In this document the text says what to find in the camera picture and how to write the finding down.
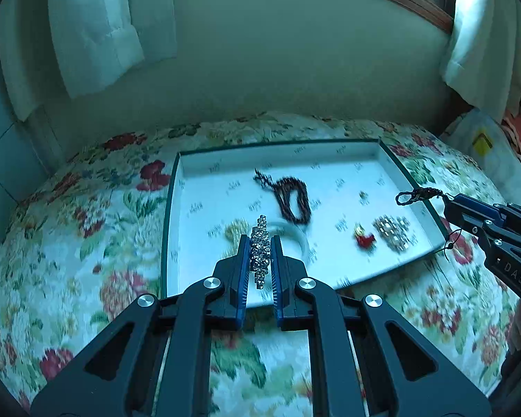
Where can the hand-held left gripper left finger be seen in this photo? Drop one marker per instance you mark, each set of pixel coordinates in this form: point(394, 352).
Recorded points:
point(244, 286)

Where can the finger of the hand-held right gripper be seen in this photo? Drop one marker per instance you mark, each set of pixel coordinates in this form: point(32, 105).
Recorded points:
point(466, 222)
point(473, 206)

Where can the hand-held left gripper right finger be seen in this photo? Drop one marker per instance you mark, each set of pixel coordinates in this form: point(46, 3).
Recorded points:
point(277, 295)

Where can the white jade bangle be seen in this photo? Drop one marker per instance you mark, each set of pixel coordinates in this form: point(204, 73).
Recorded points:
point(297, 234)

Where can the red pendant charm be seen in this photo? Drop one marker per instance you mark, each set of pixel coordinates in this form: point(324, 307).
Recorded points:
point(365, 240)

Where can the shallow white printed box tray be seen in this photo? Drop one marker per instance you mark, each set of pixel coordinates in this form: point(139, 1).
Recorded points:
point(330, 173)

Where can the white pillow with yellow mark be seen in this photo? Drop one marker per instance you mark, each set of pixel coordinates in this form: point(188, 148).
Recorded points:
point(469, 139)

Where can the white curtain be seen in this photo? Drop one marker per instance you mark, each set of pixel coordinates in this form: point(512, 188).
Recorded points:
point(482, 52)
point(95, 30)

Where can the floral bedspread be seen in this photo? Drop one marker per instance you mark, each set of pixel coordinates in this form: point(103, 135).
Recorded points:
point(91, 234)

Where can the white wardrobe with circle lines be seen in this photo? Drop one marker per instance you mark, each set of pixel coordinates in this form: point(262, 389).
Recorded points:
point(0, 160)

